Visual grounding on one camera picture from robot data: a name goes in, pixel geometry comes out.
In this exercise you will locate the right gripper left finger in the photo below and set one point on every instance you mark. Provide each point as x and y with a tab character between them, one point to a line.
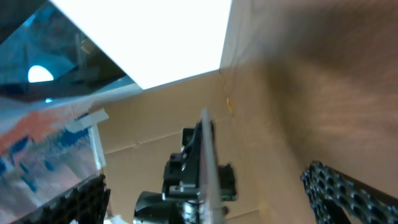
84	203

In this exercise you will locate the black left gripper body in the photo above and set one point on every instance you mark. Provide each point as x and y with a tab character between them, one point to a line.
183	173

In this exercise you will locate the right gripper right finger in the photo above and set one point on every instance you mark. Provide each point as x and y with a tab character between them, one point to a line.
334	196

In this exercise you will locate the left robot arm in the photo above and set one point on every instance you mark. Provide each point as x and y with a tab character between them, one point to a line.
151	208

